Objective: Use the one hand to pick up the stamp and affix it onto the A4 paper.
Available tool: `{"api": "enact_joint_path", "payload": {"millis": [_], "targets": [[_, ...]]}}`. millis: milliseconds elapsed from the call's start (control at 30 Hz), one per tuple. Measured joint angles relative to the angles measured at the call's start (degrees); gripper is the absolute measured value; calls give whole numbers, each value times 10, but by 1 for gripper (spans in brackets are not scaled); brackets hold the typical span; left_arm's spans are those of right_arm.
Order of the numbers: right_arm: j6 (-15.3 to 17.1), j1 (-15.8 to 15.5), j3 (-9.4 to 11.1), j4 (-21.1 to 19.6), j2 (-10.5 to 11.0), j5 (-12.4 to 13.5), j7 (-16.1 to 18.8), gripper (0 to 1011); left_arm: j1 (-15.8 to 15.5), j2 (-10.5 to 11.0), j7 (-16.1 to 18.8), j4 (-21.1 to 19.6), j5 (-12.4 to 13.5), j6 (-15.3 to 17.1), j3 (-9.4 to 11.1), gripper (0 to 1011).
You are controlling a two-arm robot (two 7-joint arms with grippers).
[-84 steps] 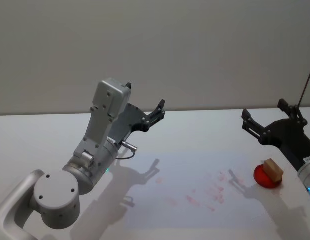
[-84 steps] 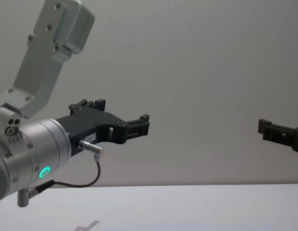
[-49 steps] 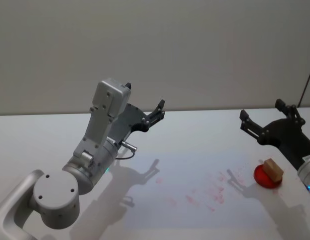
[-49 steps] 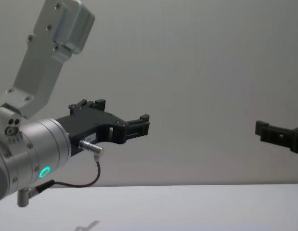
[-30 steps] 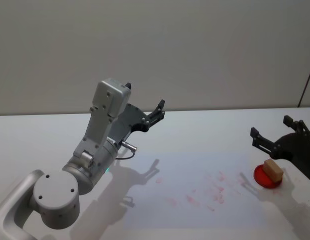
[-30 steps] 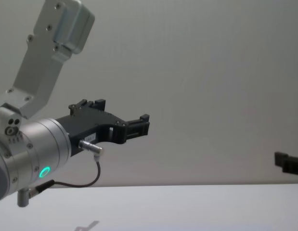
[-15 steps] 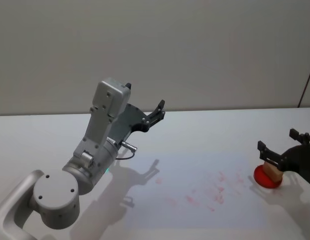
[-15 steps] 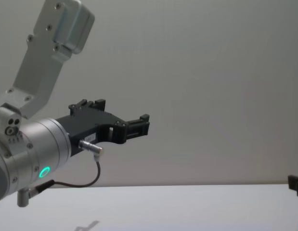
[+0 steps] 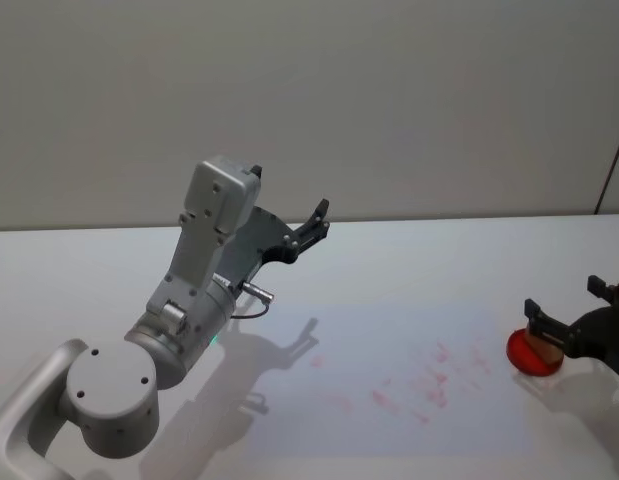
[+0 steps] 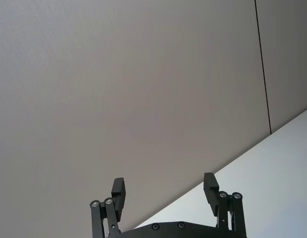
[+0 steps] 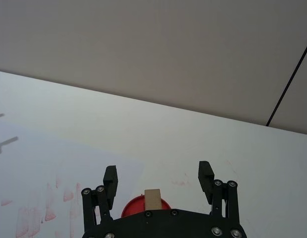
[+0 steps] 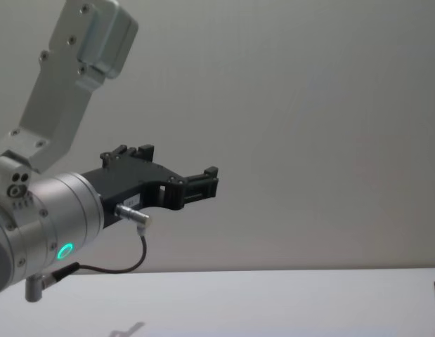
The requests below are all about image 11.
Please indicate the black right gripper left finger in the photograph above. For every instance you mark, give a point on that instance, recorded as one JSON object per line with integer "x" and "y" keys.
{"x": 110, "y": 183}

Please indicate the red round disc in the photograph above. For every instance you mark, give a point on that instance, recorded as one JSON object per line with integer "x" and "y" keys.
{"x": 133, "y": 205}

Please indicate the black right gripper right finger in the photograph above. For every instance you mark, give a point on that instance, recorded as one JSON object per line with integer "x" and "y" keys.
{"x": 204, "y": 181}

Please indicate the tan rectangular block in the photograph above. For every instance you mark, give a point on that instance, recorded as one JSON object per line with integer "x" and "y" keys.
{"x": 152, "y": 199}

